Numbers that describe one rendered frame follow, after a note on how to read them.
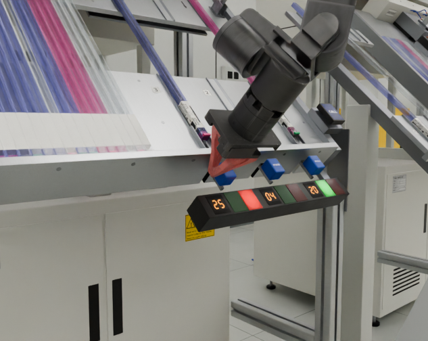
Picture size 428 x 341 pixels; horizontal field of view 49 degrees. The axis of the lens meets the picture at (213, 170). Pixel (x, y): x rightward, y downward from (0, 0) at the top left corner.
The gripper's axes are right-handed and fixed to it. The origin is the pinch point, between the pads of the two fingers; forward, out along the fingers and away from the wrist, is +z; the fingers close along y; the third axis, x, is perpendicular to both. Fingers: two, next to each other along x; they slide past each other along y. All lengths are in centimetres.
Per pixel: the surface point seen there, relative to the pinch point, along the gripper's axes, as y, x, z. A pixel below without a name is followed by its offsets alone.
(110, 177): 15.5, -1.5, 2.4
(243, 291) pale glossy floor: -105, -19, 115
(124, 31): -23, -69, 23
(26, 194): 25.8, -1.4, 4.6
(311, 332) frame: -36, 21, 31
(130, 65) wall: -106, -170, 108
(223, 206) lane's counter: 0.6, 5.6, 1.3
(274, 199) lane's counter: -10.1, 5.6, 1.0
